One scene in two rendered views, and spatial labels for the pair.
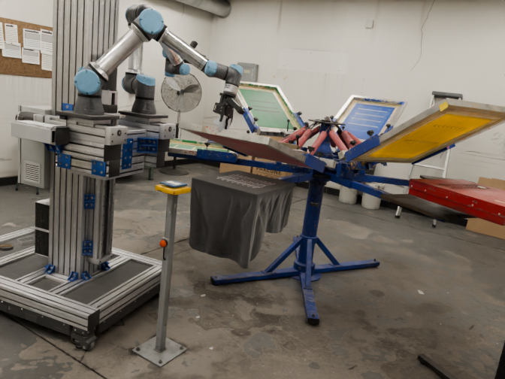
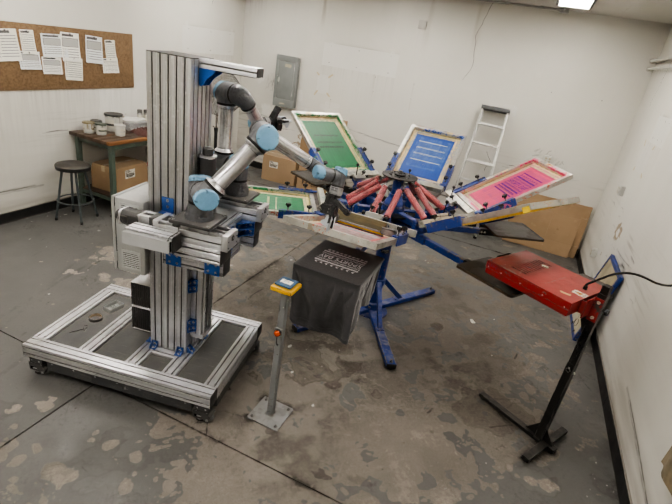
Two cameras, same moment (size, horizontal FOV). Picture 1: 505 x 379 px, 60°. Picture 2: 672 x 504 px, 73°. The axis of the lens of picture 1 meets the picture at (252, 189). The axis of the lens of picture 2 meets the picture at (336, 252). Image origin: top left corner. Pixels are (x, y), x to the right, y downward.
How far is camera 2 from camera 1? 0.93 m
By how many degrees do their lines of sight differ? 15
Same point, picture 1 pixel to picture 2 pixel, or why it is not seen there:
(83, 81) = (203, 201)
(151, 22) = (268, 140)
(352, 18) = (405, 16)
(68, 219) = (171, 302)
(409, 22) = (463, 28)
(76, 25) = (175, 122)
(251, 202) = (354, 292)
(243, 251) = (345, 330)
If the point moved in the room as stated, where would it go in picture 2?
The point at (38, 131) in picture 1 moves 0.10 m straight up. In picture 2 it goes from (154, 241) to (154, 223)
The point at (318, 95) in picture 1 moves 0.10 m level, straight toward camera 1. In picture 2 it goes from (365, 98) to (366, 99)
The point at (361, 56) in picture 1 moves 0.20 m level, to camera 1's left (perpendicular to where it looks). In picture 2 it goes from (412, 59) to (398, 57)
